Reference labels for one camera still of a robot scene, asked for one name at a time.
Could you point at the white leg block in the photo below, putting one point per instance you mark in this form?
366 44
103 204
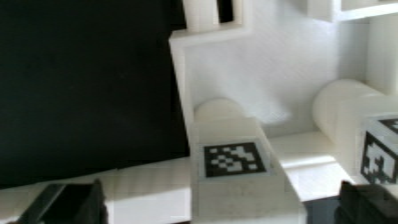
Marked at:
348 103
242 191

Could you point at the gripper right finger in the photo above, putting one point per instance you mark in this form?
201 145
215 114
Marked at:
368 205

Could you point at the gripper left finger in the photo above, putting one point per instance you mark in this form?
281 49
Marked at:
69 204

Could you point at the white chair seat part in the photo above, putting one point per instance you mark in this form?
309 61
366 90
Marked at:
263 60

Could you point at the white U-shaped fence frame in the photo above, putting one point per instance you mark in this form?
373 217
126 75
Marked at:
146 193

